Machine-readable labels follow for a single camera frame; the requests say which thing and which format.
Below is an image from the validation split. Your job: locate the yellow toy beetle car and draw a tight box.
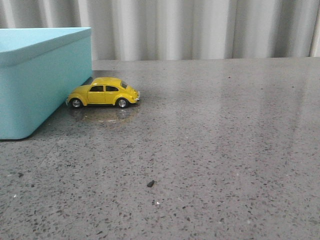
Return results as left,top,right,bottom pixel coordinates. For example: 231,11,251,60
65,77,140,109

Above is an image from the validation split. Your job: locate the light blue storage box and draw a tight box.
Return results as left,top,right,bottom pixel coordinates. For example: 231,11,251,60
0,27,92,140

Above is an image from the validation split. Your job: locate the small black debris piece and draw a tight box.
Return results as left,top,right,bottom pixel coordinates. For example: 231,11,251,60
146,180,155,188

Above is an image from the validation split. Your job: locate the white pleated curtain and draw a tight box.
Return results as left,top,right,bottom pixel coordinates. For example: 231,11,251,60
0,0,320,61

